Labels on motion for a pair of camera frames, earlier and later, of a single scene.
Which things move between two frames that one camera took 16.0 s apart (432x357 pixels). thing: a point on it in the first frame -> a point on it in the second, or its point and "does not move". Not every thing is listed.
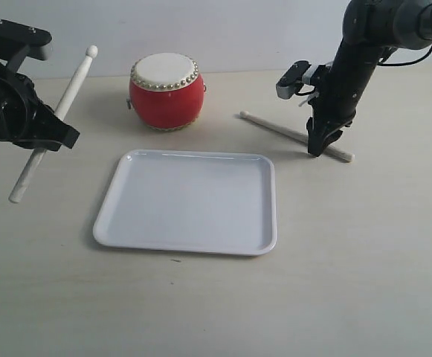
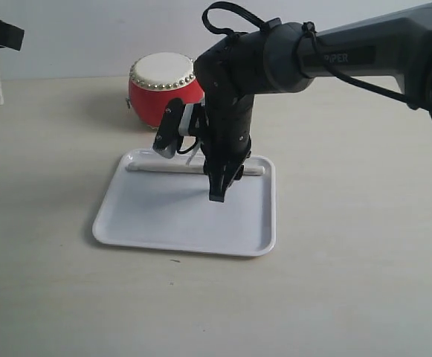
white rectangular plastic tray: (221, 202) does not move
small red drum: (166, 91) does not move
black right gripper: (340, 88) -> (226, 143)
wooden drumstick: (296, 135) -> (184, 167)
